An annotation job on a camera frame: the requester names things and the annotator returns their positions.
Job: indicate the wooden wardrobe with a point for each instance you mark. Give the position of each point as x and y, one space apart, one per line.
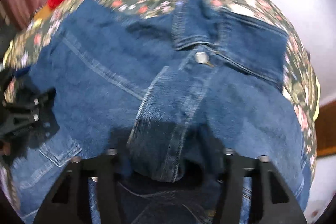
325 126

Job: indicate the blue denim jacket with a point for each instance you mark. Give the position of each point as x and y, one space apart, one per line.
171 92

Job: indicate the floral bedspread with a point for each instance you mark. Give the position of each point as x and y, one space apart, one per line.
301 86

